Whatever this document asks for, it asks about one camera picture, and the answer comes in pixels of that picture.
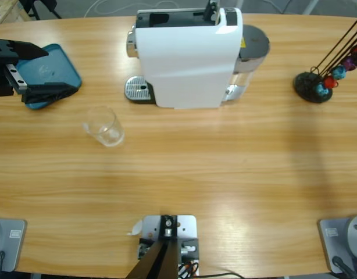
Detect black stand legs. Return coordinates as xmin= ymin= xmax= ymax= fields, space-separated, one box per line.
xmin=20 ymin=0 xmax=63 ymax=20

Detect grey floor cable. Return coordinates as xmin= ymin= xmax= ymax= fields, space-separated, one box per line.
xmin=265 ymin=0 xmax=285 ymax=14

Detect teal square tray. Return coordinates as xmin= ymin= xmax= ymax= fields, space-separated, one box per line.
xmin=15 ymin=43 xmax=83 ymax=111

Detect clear glass cup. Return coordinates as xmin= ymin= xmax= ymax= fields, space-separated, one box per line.
xmin=81 ymin=106 xmax=126 ymax=148

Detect thin black cable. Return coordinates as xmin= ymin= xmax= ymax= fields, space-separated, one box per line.
xmin=200 ymin=271 xmax=243 ymax=279

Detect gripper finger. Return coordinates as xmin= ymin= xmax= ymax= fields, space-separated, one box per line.
xmin=0 ymin=39 xmax=50 ymax=64
xmin=21 ymin=82 xmax=77 ymax=105

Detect black camera post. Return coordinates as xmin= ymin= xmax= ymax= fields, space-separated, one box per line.
xmin=127 ymin=214 xmax=179 ymax=279

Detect orange black cable bundle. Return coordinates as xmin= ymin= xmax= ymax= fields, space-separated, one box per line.
xmin=178 ymin=260 xmax=200 ymax=277

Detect wooden crate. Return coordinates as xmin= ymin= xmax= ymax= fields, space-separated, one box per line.
xmin=0 ymin=0 xmax=21 ymax=26

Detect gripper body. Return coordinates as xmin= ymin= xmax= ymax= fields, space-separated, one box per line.
xmin=0 ymin=62 xmax=30 ymax=98

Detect black capsule holder stand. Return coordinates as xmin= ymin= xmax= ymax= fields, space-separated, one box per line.
xmin=293 ymin=19 xmax=357 ymax=104

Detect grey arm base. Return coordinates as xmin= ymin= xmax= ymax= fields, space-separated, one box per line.
xmin=317 ymin=214 xmax=357 ymax=274
xmin=0 ymin=218 xmax=27 ymax=273

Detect white mount block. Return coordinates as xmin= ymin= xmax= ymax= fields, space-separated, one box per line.
xmin=137 ymin=214 xmax=200 ymax=277

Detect purple coffee capsule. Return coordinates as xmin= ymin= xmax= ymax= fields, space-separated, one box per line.
xmin=341 ymin=55 xmax=357 ymax=70

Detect clear water tank grey lid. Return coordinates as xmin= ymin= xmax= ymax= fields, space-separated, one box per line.
xmin=222 ymin=24 xmax=271 ymax=102

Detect white tape piece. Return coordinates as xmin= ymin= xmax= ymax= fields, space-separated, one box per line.
xmin=126 ymin=219 xmax=144 ymax=236

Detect grey coffee machine lever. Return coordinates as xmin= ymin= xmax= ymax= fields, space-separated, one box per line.
xmin=203 ymin=0 xmax=220 ymax=23

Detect white capsule coffee machine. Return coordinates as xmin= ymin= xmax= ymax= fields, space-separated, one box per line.
xmin=126 ymin=7 xmax=244 ymax=110

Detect white floor cable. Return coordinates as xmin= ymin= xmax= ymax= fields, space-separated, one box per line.
xmin=84 ymin=0 xmax=185 ymax=16

